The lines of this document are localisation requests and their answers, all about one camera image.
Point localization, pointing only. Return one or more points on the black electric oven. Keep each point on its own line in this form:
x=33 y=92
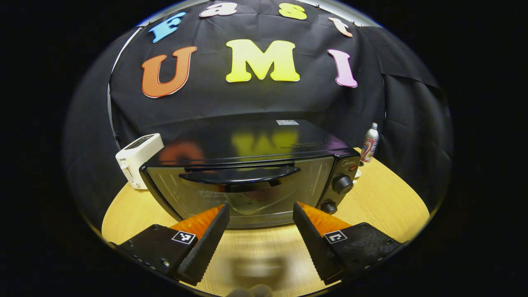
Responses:
x=255 y=140

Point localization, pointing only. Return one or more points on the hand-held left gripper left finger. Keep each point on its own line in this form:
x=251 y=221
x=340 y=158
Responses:
x=208 y=247

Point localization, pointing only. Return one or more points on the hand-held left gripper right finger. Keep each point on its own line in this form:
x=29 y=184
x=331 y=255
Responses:
x=315 y=247

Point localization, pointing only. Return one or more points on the black backdrop cloth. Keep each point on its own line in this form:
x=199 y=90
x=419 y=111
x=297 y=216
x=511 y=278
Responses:
x=247 y=99

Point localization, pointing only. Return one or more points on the silver bottle with red label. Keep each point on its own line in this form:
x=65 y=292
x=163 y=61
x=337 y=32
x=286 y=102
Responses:
x=370 y=144

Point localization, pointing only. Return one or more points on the white toaster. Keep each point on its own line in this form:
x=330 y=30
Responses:
x=138 y=156

